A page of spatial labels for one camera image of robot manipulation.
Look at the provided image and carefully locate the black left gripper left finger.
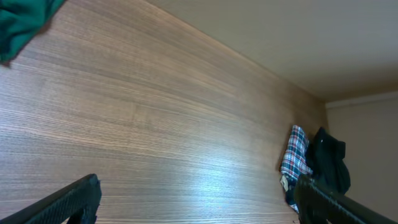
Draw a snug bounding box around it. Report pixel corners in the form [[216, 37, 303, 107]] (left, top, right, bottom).
[[1, 174, 101, 224]]

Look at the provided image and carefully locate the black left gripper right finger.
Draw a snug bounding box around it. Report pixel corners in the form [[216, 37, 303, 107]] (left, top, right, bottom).
[[294, 175, 397, 224]]

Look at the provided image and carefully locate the green cloth bag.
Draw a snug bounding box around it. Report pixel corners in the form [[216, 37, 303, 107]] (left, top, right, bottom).
[[1, 0, 65, 63]]

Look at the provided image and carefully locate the dark navy garment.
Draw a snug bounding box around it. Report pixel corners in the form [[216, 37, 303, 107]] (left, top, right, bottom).
[[305, 127, 351, 195]]

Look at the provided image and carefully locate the tan cardboard tag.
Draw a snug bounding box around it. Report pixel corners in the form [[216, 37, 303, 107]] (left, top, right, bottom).
[[280, 175, 289, 192]]

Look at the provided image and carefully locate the plaid checkered shirt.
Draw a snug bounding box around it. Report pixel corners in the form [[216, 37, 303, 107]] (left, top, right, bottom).
[[280, 125, 313, 213]]

